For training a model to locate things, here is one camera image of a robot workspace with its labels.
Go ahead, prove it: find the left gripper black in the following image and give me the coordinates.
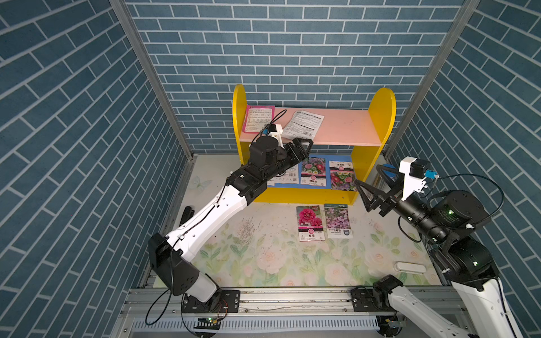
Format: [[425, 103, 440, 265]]
[[259, 138, 311, 183]]

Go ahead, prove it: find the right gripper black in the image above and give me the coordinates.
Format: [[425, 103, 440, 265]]
[[354, 165, 441, 243]]

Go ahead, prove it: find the white text seed packet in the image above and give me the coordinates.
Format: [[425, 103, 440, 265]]
[[282, 111, 325, 140]]

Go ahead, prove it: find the purple flower seed packet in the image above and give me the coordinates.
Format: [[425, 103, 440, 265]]
[[324, 204, 352, 239]]

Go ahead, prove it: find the magenta hollyhock seed packet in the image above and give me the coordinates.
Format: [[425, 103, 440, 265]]
[[296, 206, 325, 242]]

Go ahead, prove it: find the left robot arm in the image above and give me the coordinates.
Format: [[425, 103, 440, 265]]
[[147, 136, 314, 303]]

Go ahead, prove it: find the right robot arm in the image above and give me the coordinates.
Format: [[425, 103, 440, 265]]
[[351, 157, 522, 337]]

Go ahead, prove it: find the mixed flower seed packet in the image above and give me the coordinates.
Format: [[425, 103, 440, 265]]
[[300, 157, 327, 187]]

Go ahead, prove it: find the white text packet lower shelf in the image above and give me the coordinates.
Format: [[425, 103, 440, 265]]
[[268, 166, 300, 186]]

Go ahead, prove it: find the red zinnia seed packet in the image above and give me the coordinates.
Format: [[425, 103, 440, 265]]
[[329, 161, 356, 191]]

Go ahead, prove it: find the pink bordered seed packet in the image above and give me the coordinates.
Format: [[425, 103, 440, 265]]
[[242, 106, 275, 134]]

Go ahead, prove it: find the yellow shelf with pink board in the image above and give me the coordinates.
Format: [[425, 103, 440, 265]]
[[255, 88, 397, 205]]

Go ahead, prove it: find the steel bottle blue lid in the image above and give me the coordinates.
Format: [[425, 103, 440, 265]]
[[376, 164, 399, 187]]

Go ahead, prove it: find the small white object on mat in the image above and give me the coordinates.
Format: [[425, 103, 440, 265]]
[[394, 261, 427, 275]]

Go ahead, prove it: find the floral table mat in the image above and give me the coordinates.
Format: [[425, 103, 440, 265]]
[[153, 154, 432, 288]]

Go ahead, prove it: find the small black device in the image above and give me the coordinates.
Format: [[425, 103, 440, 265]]
[[179, 206, 195, 225]]

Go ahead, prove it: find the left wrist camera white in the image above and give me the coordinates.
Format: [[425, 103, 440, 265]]
[[262, 123, 283, 147]]

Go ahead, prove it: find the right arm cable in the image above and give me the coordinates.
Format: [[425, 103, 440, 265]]
[[437, 172, 506, 225]]

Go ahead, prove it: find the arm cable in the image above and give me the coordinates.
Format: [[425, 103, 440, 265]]
[[144, 253, 176, 326], [437, 172, 506, 225]]

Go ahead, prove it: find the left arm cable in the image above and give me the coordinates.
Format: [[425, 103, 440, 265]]
[[144, 253, 176, 326]]

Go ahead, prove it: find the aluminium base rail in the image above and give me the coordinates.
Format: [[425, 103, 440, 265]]
[[110, 286, 483, 338]]

